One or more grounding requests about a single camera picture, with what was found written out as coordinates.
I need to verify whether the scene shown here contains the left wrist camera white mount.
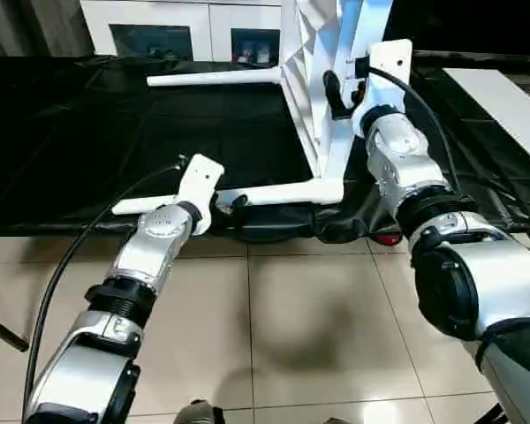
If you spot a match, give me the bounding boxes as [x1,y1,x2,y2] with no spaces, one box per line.
[174,153,225,235]

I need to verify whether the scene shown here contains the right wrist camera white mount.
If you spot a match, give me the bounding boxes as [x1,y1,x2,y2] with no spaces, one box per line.
[344,38,414,133]

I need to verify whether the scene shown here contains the white plastic table top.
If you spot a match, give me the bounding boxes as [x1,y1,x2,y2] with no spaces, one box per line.
[280,0,394,207]

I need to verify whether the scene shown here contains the white side table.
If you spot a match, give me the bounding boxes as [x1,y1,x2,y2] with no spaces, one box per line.
[441,66,530,173]

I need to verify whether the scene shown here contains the black mat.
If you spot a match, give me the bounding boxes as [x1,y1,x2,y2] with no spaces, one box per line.
[0,55,530,244]

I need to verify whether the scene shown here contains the black box with yellow label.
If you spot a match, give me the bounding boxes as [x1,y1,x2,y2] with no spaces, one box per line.
[390,0,530,67]

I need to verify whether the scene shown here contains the grey curtain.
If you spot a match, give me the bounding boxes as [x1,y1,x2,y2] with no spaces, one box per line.
[0,0,94,58]

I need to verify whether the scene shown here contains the white plastic table leg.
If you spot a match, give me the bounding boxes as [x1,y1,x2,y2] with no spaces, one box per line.
[146,70,284,88]
[111,178,344,217]

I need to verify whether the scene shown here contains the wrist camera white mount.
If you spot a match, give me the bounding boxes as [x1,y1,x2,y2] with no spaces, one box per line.
[174,153,225,235]
[344,38,414,133]

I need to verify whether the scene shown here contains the white cabinet with glass doors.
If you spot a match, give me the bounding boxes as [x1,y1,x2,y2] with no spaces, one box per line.
[79,0,288,63]

